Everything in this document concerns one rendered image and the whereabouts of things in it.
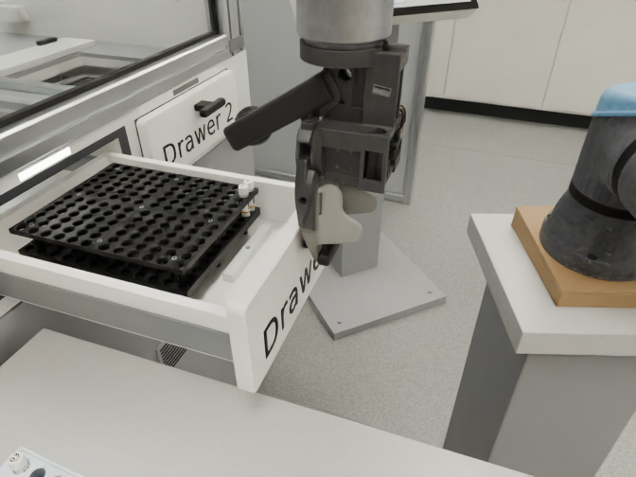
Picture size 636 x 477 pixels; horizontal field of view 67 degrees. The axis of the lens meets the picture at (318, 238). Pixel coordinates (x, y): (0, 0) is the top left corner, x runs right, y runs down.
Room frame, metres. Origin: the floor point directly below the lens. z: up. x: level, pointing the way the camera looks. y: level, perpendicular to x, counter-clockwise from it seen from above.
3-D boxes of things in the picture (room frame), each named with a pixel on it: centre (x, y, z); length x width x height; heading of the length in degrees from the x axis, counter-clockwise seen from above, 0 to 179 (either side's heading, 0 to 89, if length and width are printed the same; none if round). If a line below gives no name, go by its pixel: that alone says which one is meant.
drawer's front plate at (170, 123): (0.82, 0.22, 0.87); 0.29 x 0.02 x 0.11; 161
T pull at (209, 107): (0.81, 0.19, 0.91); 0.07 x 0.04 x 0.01; 161
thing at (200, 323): (0.49, 0.22, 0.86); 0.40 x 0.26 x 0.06; 71
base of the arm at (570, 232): (0.55, -0.40, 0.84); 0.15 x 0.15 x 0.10
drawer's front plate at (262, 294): (0.42, 0.02, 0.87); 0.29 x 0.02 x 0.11; 161
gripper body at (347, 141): (0.40, -0.03, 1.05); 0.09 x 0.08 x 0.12; 71
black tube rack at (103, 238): (0.49, 0.21, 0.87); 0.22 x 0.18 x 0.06; 71
